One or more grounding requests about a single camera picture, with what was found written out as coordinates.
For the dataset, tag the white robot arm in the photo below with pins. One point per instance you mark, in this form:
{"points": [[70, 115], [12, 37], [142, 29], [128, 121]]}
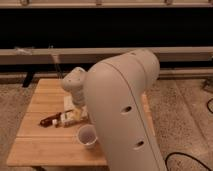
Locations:
{"points": [[111, 90]]}

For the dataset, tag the white sponge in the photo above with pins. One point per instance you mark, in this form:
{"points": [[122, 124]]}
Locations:
{"points": [[68, 105]]}

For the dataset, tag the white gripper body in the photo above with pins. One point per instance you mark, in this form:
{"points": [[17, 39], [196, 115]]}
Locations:
{"points": [[78, 97]]}

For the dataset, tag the white paper cup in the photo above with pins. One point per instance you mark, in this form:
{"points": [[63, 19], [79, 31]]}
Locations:
{"points": [[87, 136]]}

